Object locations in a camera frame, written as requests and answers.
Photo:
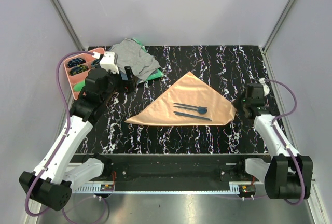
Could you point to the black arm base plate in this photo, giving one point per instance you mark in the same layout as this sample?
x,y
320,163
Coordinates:
x,y
178,169

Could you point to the blue grey folded cloth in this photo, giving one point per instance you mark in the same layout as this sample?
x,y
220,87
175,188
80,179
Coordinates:
x,y
143,73

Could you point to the green item in tray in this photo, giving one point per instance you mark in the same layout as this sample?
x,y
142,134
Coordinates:
x,y
77,87

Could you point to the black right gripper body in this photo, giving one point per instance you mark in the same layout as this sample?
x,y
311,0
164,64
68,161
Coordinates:
x,y
243,102

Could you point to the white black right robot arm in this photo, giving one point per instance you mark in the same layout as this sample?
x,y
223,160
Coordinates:
x,y
288,175

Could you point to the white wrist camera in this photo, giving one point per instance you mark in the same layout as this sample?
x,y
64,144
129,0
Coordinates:
x,y
109,62
266,88

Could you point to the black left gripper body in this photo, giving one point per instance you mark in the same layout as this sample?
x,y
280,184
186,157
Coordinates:
x,y
116,85

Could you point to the pink compartment tray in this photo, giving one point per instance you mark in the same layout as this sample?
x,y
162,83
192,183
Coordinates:
x,y
86,77

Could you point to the white slotted cable duct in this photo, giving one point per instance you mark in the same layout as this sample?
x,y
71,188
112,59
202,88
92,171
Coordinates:
x,y
222,188

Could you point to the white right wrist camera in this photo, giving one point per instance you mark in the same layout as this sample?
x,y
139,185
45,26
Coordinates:
x,y
266,88

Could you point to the peach satin napkin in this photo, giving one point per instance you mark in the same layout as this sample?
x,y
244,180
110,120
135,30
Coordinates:
x,y
188,90

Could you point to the aluminium frame post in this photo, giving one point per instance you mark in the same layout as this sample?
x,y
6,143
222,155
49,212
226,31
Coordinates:
x,y
67,24
286,10

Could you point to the blue plastic spoon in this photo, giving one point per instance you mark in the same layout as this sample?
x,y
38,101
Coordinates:
x,y
202,110

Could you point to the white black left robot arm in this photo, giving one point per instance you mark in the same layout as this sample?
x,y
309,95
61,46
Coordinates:
x,y
50,183

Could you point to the dark patterned socks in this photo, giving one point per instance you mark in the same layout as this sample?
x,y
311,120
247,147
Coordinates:
x,y
77,66

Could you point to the left aluminium frame post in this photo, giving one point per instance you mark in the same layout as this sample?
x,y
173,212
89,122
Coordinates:
x,y
67,24

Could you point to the aluminium frame rail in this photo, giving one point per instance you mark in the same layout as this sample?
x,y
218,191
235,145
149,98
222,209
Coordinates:
x,y
95,168

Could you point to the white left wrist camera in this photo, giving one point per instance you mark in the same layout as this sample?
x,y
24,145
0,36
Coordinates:
x,y
109,62

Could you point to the right aluminium frame post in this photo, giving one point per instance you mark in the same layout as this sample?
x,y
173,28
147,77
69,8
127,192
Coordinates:
x,y
286,10

